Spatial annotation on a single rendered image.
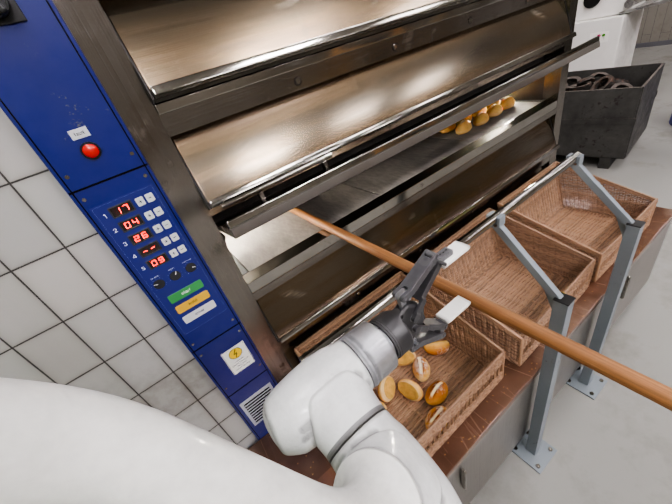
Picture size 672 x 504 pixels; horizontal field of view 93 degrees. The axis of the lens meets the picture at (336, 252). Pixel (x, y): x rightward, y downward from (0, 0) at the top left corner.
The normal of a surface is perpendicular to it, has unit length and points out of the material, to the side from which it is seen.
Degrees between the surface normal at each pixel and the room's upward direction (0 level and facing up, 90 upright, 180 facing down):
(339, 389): 24
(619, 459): 0
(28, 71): 90
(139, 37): 70
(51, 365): 90
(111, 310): 90
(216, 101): 90
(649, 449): 0
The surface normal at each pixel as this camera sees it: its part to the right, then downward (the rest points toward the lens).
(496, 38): 0.46, 0.05
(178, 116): 0.57, 0.34
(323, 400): -0.03, -0.57
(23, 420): 0.82, -0.53
